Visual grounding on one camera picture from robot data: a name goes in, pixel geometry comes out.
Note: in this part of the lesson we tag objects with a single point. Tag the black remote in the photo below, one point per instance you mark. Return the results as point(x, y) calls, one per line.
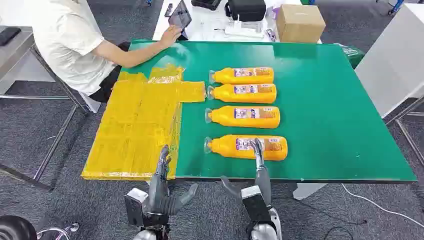
point(168, 10)

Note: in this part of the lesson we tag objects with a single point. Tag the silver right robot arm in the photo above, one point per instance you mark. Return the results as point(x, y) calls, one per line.
point(265, 232)

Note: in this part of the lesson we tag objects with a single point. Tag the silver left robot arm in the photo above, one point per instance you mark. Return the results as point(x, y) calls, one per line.
point(147, 235)

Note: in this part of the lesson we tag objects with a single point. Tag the table with black edge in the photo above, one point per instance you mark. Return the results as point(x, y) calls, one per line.
point(308, 191)

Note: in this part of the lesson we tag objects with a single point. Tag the person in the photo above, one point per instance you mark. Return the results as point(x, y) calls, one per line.
point(66, 43)

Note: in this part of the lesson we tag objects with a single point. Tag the black carry bag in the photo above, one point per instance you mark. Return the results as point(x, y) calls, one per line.
point(246, 10)

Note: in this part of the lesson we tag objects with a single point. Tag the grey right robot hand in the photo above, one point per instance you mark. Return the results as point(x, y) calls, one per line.
point(263, 179)

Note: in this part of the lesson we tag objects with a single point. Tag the brown cardboard box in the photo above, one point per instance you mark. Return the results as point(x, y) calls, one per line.
point(299, 24)

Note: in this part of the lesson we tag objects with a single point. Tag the black flat device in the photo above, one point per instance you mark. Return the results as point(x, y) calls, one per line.
point(8, 34)

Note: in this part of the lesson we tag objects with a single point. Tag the purple white plastic bag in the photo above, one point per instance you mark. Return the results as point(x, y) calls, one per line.
point(275, 12)

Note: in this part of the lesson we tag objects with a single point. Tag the green table mat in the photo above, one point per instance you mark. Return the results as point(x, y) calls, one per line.
point(314, 109)

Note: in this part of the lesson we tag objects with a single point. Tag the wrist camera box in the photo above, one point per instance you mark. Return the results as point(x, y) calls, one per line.
point(134, 207)
point(255, 203)

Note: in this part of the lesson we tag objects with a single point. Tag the green plastic crate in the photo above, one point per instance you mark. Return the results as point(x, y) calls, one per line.
point(352, 54)

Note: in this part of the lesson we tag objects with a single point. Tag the orange drink bottle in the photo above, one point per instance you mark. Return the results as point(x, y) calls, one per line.
point(225, 149)
point(225, 119)
point(228, 95)
point(228, 76)

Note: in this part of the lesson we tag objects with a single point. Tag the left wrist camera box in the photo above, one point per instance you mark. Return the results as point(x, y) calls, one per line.
point(134, 207)

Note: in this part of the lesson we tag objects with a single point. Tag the steel bench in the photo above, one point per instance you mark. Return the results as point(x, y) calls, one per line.
point(16, 56)

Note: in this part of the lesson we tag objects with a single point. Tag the white panel table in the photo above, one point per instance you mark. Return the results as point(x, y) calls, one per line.
point(394, 59)

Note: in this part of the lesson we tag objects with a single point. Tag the white desk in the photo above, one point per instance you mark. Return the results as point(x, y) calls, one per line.
point(205, 30)

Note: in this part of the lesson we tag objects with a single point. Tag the black hard case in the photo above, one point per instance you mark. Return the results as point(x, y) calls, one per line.
point(206, 3)

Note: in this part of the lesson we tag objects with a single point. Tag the black tablet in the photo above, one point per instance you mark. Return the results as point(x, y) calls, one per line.
point(180, 15)

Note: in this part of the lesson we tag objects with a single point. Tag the person's hand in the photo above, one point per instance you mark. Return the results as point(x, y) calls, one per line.
point(170, 36)

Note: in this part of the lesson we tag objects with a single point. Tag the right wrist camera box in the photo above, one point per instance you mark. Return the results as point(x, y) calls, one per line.
point(255, 203)

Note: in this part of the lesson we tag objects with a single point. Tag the black wheel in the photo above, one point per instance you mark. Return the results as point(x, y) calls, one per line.
point(15, 229)

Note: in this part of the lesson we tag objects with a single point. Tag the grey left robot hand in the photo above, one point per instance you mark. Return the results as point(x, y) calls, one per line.
point(159, 198)

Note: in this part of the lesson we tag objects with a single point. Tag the white power strip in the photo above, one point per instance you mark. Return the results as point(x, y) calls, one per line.
point(240, 31)

